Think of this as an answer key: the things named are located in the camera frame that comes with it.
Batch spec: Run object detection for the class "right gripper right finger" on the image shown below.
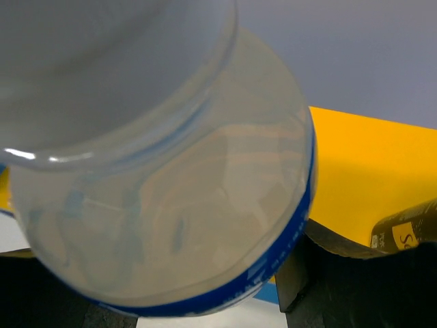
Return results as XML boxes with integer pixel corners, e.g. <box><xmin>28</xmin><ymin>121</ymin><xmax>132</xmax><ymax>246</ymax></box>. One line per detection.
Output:
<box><xmin>275</xmin><ymin>220</ymin><xmax>436</xmax><ymax>327</ymax></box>

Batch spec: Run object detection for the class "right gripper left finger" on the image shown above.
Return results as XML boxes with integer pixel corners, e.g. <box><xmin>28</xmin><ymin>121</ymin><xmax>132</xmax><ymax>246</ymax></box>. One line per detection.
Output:
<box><xmin>1</xmin><ymin>257</ymin><xmax>138</xmax><ymax>328</ymax></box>

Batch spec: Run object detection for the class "Pocari Sweat bottle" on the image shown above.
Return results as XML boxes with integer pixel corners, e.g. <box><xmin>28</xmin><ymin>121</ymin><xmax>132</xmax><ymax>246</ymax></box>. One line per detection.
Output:
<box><xmin>1</xmin><ymin>1</ymin><xmax>317</xmax><ymax>317</ymax></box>

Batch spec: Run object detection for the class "blue and yellow shelf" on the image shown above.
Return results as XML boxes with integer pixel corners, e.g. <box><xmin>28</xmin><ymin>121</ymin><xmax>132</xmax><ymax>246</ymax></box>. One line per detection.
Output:
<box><xmin>1</xmin><ymin>106</ymin><xmax>436</xmax><ymax>316</ymax></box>

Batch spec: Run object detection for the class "black can left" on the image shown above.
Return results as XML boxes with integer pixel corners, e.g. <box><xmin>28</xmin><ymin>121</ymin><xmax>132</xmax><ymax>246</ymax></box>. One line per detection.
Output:
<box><xmin>369</xmin><ymin>200</ymin><xmax>436</xmax><ymax>254</ymax></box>

